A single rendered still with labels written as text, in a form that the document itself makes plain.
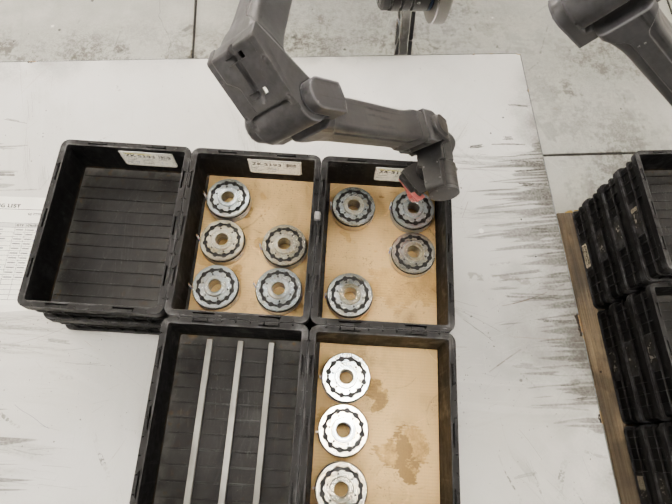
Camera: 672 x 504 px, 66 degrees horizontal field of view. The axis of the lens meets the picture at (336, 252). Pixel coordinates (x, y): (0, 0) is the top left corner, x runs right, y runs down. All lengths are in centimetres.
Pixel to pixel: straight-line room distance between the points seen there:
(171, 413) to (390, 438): 46
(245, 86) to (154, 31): 223
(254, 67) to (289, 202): 70
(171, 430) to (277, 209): 55
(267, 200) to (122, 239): 35
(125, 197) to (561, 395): 116
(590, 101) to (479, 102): 119
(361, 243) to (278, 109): 67
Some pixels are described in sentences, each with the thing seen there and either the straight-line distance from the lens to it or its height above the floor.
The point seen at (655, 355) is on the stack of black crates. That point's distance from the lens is 189.
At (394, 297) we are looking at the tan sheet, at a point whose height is 83.
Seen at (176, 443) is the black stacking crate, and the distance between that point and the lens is 119.
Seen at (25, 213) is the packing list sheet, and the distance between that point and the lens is 161.
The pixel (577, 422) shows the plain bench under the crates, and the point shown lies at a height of 70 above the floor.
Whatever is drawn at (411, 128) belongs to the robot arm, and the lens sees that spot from 89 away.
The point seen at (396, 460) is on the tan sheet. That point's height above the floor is 83.
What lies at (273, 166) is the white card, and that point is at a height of 89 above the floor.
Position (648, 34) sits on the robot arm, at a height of 153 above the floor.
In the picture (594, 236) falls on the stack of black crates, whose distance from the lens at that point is 211.
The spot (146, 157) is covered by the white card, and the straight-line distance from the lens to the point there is 133.
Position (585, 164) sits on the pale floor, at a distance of 259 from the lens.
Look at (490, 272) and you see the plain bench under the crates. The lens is 143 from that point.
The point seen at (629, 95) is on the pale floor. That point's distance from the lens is 291.
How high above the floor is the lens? 198
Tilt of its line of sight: 69 degrees down
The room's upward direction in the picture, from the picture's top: 5 degrees clockwise
